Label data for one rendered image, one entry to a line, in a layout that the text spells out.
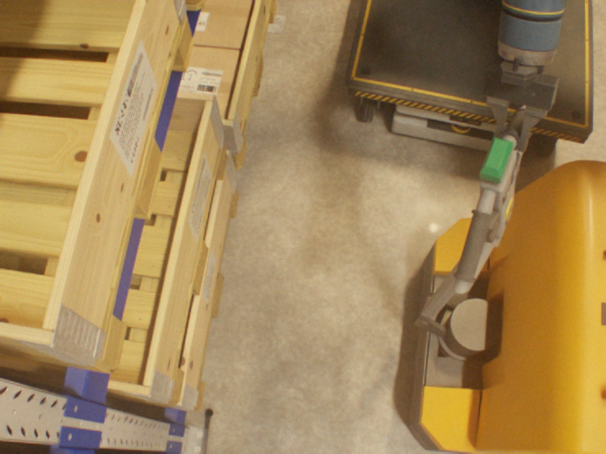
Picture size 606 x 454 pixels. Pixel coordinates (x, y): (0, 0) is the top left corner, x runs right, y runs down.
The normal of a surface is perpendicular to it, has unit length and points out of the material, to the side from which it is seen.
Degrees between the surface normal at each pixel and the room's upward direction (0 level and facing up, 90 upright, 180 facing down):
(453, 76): 0
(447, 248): 22
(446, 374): 0
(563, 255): 68
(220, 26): 0
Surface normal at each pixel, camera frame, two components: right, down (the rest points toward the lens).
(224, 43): -0.01, -0.36
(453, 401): -0.38, -0.37
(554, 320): -0.92, -0.25
